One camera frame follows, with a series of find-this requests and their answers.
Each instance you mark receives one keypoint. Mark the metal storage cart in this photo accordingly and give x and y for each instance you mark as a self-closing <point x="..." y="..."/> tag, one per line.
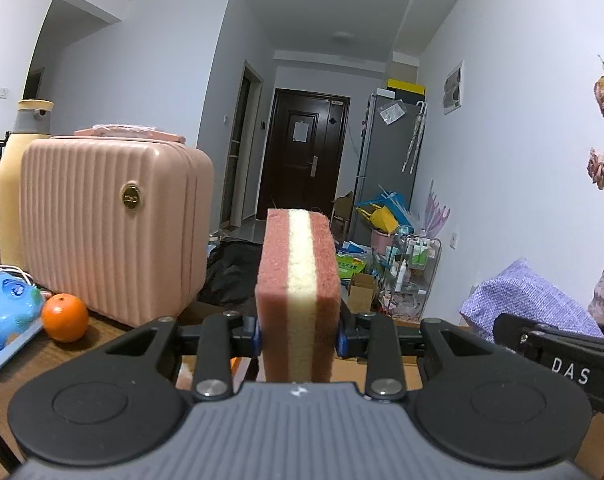
<point x="409" y="265"/>

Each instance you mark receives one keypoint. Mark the red cardboard fruit box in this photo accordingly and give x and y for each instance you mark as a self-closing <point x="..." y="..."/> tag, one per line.
<point x="350" y="370"/>

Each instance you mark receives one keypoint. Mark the pink layered sponge block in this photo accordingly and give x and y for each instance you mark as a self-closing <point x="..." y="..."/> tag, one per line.
<point x="298" y="297"/>

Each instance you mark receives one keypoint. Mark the pink ribbed small suitcase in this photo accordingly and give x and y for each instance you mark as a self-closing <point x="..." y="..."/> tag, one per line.
<point x="121" y="223"/>

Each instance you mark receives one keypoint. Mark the blue wet wipes pack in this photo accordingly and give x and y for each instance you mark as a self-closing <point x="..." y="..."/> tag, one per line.
<point x="20" y="307"/>

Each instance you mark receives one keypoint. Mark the black bag on floor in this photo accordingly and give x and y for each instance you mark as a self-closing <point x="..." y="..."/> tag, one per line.
<point x="231" y="275"/>

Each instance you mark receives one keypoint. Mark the yellow thermos bottle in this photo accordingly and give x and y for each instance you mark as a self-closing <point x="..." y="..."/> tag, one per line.
<point x="32" y="123"/>

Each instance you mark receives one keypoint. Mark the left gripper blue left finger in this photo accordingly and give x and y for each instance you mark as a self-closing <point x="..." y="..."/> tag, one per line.
<point x="245" y="337"/>

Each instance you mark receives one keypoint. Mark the lavender knit cloth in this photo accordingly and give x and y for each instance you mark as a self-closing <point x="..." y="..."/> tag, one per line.
<point x="520" y="291"/>

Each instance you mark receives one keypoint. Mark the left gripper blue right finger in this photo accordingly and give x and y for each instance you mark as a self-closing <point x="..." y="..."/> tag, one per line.
<point x="350" y="343"/>

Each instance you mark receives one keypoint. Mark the white wall panel box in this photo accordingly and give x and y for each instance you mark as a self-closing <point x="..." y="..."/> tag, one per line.
<point x="453" y="89"/>

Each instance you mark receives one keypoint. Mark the yellow box on refrigerator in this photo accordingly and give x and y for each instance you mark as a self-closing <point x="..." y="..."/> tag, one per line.
<point x="400" y="85"/>

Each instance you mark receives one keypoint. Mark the white charger with cable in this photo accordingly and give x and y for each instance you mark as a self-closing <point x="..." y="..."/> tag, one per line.
<point x="16" y="272"/>

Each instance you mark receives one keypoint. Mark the orange tangerine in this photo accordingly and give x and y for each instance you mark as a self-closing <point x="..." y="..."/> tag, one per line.
<point x="64" y="318"/>

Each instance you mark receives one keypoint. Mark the grey refrigerator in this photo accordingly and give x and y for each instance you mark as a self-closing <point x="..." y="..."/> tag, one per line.
<point x="386" y="154"/>

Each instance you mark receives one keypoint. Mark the dark wooden door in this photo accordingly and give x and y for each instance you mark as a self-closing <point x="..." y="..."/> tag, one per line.
<point x="303" y="152"/>

